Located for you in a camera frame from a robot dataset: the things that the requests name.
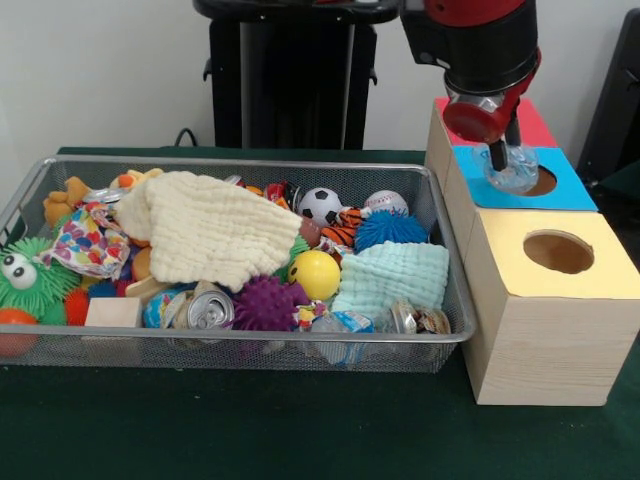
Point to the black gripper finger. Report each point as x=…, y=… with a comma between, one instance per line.
x=514, y=131
x=498, y=156

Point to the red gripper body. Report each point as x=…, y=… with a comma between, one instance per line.
x=475, y=122

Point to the cream waffle cloth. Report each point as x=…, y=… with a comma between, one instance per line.
x=215, y=232

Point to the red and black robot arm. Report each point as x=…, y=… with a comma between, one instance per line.
x=470, y=40

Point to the wooden box with three holes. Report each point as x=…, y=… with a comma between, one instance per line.
x=550, y=350

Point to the black upright panel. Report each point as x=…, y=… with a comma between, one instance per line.
x=615, y=100

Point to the dark green table cloth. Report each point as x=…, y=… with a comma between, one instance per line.
x=250, y=425
x=622, y=177

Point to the small white baseball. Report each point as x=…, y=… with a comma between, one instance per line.
x=386, y=201

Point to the blue spiky rubber ball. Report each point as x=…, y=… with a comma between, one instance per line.
x=390, y=230

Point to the light blue waffle cloth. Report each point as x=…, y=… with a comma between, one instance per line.
x=400, y=275

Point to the small soccer ball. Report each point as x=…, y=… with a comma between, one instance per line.
x=321, y=205

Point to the yellow smiley face ball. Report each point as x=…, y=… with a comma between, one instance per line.
x=314, y=274

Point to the purple spiky ball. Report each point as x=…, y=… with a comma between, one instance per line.
x=267, y=305

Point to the silver drinks can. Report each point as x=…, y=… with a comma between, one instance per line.
x=210, y=311

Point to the green spiky googly-eyed toy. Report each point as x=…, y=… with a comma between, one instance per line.
x=30, y=295

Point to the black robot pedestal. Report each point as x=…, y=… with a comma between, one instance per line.
x=280, y=90

